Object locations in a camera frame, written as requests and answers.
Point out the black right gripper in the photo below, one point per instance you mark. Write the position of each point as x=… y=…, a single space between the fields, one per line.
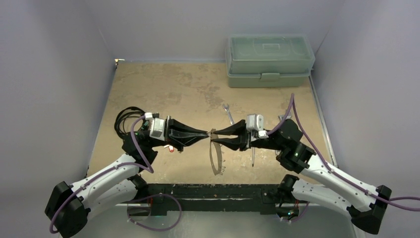
x=247 y=140

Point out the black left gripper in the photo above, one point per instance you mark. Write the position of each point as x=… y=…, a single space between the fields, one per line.
x=179 y=135

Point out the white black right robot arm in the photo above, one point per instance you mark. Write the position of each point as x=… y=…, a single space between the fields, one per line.
x=365 y=204

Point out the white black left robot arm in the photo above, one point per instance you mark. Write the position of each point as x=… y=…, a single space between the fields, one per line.
x=71 y=206

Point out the white red small key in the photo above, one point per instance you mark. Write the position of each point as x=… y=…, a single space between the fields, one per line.
x=170 y=148

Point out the small silver open-end wrench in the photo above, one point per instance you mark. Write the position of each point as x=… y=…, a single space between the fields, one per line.
x=226 y=108

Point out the green translucent plastic toolbox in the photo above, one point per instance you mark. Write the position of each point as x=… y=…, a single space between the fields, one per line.
x=268 y=61

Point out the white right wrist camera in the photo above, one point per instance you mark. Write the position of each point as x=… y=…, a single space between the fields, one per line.
x=255 y=126

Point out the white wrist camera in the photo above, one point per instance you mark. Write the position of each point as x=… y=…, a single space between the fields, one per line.
x=157 y=126
x=255 y=126

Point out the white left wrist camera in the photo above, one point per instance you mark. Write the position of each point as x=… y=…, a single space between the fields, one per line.
x=157 y=126

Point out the screwdriver black yellow handle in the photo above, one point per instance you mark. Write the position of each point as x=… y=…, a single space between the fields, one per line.
x=253 y=156

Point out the adjustable wrench red handle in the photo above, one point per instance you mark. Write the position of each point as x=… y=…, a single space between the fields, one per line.
x=281 y=117

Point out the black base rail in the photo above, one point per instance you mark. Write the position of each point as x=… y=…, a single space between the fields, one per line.
x=261 y=198

